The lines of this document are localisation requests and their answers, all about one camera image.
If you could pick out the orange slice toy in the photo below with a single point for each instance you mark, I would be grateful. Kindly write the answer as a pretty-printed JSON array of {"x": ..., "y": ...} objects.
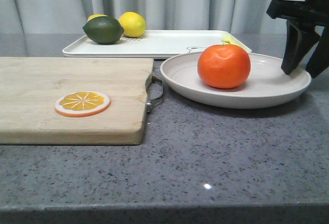
[{"x": 82, "y": 103}]

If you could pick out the green lime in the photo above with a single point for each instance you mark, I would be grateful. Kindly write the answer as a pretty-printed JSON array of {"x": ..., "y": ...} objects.
[{"x": 103, "y": 30}]

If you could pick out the orange mandarin fruit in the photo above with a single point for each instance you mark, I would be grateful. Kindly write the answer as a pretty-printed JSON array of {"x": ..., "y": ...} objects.
[{"x": 224, "y": 66}]

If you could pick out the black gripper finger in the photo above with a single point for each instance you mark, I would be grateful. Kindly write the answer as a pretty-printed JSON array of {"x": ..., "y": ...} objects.
[
  {"x": 301, "y": 37},
  {"x": 319, "y": 59}
]

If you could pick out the beige round plate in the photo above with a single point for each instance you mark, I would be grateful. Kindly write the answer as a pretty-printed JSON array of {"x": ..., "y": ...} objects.
[{"x": 266, "y": 86}]

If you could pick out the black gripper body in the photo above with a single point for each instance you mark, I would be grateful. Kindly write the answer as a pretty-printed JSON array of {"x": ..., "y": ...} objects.
[{"x": 307, "y": 14}]

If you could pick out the metal cutting board handle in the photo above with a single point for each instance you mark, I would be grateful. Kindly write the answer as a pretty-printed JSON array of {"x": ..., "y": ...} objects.
[{"x": 153, "y": 99}]

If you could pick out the yellow lemon right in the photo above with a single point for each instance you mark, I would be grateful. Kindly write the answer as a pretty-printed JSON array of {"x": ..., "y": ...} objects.
[{"x": 134, "y": 24}]

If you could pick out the grey curtain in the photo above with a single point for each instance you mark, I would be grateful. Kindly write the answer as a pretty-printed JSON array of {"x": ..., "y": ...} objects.
[{"x": 68, "y": 16}]

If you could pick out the white bear print tray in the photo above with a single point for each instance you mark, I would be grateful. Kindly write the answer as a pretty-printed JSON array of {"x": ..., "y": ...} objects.
[{"x": 156, "y": 44}]

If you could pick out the wooden cutting board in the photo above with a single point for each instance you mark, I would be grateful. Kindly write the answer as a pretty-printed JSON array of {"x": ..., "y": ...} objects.
[{"x": 30, "y": 86}]

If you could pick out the yellow plastic fork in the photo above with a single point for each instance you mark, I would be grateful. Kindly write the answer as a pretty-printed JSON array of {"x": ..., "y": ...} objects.
[{"x": 229, "y": 39}]

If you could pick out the yellow lemon behind lime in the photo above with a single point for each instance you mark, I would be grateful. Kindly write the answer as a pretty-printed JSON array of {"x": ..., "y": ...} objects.
[{"x": 95, "y": 16}]

